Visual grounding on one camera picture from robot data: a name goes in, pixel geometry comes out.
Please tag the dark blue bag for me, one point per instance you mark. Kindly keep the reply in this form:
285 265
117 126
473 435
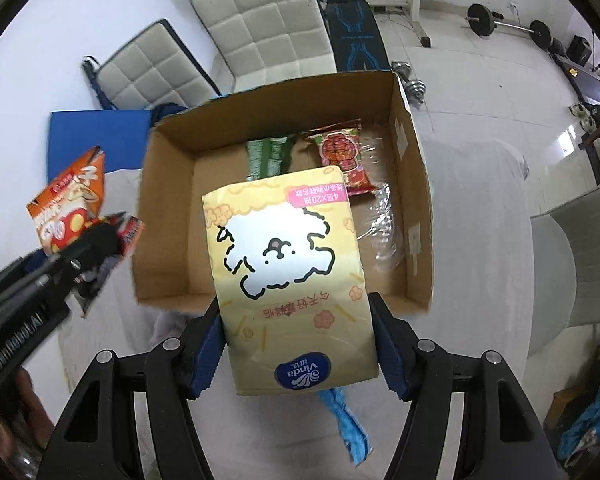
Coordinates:
169 112

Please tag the metal dumbbell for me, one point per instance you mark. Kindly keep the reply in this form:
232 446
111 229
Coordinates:
412 85

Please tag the person's left forearm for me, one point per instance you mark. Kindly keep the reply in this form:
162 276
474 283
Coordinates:
27 405

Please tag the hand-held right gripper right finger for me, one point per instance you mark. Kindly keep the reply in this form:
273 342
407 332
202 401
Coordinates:
392 355

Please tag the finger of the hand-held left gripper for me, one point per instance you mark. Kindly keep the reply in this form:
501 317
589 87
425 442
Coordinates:
92 242
87 282

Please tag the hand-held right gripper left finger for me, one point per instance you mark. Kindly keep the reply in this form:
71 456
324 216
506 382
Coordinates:
207 360

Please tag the black blue exercise bench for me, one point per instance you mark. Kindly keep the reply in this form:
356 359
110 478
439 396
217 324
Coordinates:
357 35

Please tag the green snack packet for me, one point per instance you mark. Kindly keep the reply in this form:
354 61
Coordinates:
267 157

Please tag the large white tufted cushion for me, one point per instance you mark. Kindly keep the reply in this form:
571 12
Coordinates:
265 20

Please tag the blue wrapper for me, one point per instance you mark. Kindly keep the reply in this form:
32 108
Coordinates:
347 427

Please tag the black speaker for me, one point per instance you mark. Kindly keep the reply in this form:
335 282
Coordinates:
579 50

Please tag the black barbell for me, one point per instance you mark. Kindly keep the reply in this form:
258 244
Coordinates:
482 19

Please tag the cardboard box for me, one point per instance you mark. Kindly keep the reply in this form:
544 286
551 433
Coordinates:
180 210

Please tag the orange snack packet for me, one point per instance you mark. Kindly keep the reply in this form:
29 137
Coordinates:
67 200

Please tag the grey chair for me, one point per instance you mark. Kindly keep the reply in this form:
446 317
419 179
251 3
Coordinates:
580 260

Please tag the small white tufted cushion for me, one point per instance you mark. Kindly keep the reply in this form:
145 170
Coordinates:
147 67

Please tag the crumpled blue cloth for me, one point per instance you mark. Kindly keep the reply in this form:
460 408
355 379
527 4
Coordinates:
597 420

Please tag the blue mat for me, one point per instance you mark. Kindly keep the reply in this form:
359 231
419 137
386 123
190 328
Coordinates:
95 140

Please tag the yellow tissue pack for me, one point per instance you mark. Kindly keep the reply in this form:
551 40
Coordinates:
285 270

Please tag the clear plastic film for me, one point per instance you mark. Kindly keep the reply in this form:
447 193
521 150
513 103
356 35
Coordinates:
380 230

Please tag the red blue snack packet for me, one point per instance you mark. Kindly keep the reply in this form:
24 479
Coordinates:
130 232

